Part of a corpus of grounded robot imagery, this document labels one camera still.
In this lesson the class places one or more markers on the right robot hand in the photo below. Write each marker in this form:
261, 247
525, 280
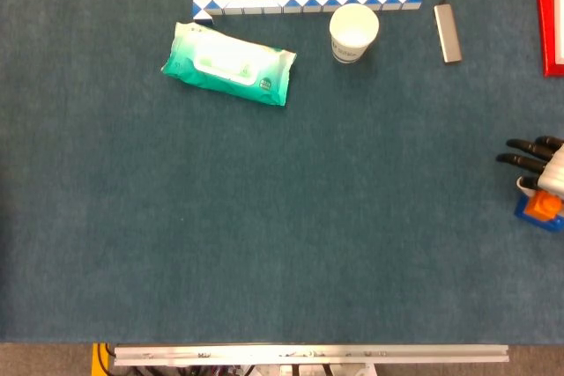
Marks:
544, 164

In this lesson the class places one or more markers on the orange toy brick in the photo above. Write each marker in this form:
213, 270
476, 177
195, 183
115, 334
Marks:
544, 207

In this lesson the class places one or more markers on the blue toy brick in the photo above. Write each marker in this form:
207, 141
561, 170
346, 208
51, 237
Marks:
534, 216

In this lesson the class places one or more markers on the red white box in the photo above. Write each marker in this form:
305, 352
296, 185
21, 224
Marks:
547, 15

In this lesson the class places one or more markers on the grey USB hub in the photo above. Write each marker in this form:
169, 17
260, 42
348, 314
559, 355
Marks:
448, 33

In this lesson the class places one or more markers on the white paper cup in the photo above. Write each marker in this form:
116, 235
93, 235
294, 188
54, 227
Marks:
353, 31

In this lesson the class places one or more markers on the blue white snake puzzle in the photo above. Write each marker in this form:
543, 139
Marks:
304, 4

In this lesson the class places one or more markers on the green wet wipes pack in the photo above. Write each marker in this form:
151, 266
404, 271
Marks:
225, 64

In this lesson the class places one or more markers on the aluminium frame rail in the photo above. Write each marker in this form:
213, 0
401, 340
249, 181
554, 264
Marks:
308, 355

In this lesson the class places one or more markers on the yellow base bracket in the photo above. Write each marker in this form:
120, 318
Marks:
98, 359

